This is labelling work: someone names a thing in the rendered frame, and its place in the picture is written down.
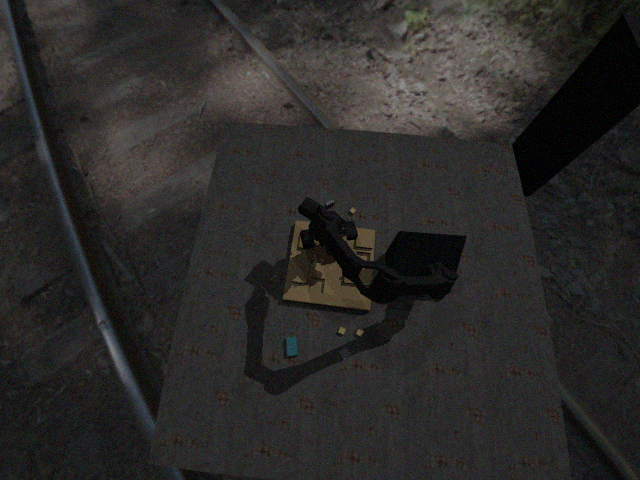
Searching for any teal rectangular block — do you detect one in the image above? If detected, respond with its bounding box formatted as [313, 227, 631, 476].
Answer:
[286, 337, 297, 356]

